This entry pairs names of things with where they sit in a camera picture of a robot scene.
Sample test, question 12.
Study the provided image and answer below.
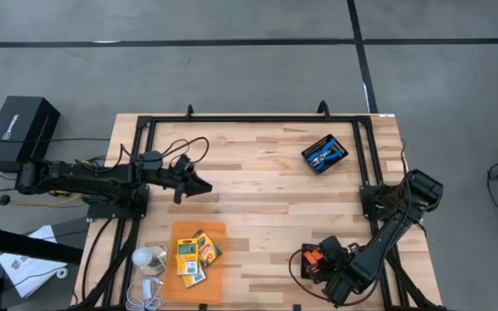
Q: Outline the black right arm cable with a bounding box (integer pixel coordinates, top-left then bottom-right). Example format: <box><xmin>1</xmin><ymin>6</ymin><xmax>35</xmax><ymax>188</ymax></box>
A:
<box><xmin>288</xmin><ymin>246</ymin><xmax>384</xmax><ymax>308</ymax></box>

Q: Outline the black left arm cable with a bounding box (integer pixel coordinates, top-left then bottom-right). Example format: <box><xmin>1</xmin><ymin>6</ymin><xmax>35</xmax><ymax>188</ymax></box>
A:
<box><xmin>118</xmin><ymin>136</ymin><xmax>211</xmax><ymax>168</ymax></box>

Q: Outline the black cardboard box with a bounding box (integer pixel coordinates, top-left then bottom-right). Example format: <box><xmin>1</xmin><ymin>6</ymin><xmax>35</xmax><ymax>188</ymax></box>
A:
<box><xmin>0</xmin><ymin>95</ymin><xmax>61</xmax><ymax>174</ymax></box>

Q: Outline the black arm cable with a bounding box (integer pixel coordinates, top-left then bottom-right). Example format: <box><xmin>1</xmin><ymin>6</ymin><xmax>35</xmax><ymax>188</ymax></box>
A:
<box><xmin>118</xmin><ymin>136</ymin><xmax>211</xmax><ymax>168</ymax></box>
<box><xmin>288</xmin><ymin>246</ymin><xmax>384</xmax><ymax>308</ymax></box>

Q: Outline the orange translucent plastic bin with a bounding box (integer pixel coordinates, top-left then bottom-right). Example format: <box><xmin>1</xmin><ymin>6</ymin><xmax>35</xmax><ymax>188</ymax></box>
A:
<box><xmin>162</xmin><ymin>219</ymin><xmax>227</xmax><ymax>304</ymax></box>

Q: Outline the white paper sheet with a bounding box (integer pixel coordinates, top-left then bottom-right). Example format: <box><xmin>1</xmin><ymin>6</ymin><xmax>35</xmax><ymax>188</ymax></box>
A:
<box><xmin>0</xmin><ymin>224</ymin><xmax>69</xmax><ymax>299</ymax></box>

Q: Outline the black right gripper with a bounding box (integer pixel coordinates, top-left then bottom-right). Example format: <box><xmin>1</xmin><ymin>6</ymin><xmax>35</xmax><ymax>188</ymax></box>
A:
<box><xmin>313</xmin><ymin>235</ymin><xmax>354</xmax><ymax>280</ymax></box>

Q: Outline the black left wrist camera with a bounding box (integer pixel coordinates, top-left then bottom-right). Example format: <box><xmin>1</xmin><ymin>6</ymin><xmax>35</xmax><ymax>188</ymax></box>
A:
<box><xmin>175</xmin><ymin>154</ymin><xmax>192</xmax><ymax>174</ymax></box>

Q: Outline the white charger with cable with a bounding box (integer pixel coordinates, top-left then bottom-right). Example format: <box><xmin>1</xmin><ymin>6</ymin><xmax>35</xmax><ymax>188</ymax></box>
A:
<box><xmin>124</xmin><ymin>276</ymin><xmax>166</xmax><ymax>311</ymax></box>

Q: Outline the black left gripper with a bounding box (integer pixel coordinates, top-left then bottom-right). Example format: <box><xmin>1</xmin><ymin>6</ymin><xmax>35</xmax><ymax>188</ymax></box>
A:
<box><xmin>148</xmin><ymin>168</ymin><xmax>214</xmax><ymax>205</ymax></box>

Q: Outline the yellow cable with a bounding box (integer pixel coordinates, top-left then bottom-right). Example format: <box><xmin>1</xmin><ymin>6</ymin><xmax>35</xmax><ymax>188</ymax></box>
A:
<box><xmin>9</xmin><ymin>189</ymin><xmax>86</xmax><ymax>208</ymax></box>

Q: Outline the black aluminium table frame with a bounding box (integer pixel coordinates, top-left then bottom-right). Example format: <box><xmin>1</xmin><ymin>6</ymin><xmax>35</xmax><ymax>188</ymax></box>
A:
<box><xmin>73</xmin><ymin>112</ymin><xmax>449</xmax><ymax>311</ymax></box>

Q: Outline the white light bulb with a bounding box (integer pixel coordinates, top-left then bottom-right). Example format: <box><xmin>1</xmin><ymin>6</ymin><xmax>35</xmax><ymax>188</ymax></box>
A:
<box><xmin>131</xmin><ymin>246</ymin><xmax>154</xmax><ymax>268</ymax></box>

